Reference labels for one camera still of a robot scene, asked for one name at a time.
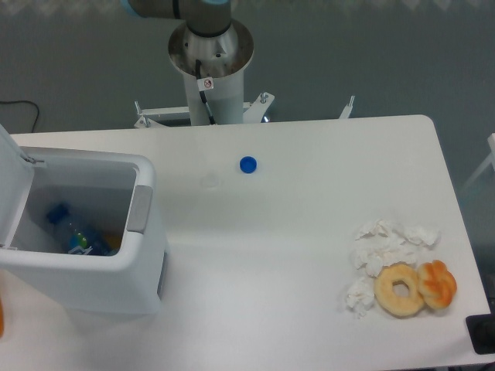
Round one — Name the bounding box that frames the plain ring donut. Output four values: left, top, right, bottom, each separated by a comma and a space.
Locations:
374, 264, 425, 318

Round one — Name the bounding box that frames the white frame at right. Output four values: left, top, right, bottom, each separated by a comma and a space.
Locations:
460, 133, 494, 200

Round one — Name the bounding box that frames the blue plastic bottle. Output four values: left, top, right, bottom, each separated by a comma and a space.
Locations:
46, 203, 115, 257

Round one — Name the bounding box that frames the black device at corner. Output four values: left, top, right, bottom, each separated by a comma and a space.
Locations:
466, 314, 494, 355

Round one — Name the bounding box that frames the white trash can body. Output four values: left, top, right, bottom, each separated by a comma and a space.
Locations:
1, 148, 167, 314

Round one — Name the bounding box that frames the orange object at edge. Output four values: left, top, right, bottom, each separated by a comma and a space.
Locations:
0, 300, 5, 338

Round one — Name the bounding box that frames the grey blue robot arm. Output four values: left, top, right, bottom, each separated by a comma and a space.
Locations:
121, 0, 232, 38

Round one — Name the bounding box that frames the black cable on floor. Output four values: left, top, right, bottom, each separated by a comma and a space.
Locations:
0, 100, 40, 132

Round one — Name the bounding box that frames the crumpled white tissue large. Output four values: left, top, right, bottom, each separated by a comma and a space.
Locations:
350, 219, 441, 278

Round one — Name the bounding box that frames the white trash can lid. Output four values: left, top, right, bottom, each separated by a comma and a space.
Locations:
0, 126, 46, 247

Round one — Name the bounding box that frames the black cable on pedestal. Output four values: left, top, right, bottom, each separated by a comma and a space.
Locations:
194, 58, 217, 125

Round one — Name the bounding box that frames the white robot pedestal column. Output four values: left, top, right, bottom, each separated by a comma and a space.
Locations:
169, 20, 254, 126

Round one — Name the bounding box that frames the white metal base frame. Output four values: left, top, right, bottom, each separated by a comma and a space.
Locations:
133, 91, 357, 129

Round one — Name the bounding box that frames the crumpled white tissue small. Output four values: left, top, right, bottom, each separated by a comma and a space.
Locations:
345, 277, 375, 318

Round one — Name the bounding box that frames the orange glazed twisted bun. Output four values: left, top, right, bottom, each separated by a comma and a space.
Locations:
417, 260, 457, 310

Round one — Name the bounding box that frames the blue bottle cap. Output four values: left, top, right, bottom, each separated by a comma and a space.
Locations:
239, 156, 258, 174

